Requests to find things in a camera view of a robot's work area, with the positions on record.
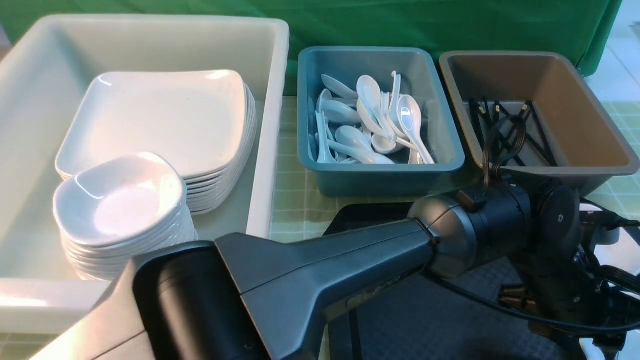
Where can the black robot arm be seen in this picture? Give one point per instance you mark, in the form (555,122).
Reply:
(242,297)

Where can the large white plastic tub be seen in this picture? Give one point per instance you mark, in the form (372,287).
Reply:
(43,79)

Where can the white ceramic soup spoon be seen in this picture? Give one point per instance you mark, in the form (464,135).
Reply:
(410,117)

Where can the stack of white small bowls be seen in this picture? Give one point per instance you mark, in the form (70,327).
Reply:
(107,262)

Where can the white soup spoon front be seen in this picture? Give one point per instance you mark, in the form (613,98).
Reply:
(353,138)

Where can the top stacked white small bowl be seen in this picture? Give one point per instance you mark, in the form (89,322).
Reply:
(116,201)

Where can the black chopstick gold band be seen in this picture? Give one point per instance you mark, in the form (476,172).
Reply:
(479,115)

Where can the blue plastic spoon bin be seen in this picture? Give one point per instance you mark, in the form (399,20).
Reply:
(419,79)

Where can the brown plastic chopstick bin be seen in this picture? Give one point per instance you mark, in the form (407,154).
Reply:
(589,147)

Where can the green checkered tablecloth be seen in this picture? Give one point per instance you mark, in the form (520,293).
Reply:
(295,200)

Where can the black chopstick crossing diagonal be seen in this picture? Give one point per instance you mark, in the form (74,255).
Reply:
(536,137)

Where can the green backdrop cloth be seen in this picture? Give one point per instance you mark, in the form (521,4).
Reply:
(576,29)

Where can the black plastic serving tray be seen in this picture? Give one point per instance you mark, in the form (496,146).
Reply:
(418,320)

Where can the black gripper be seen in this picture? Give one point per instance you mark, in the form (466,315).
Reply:
(566,293)

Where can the stack of white square plates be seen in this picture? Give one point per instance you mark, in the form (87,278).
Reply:
(235,165)

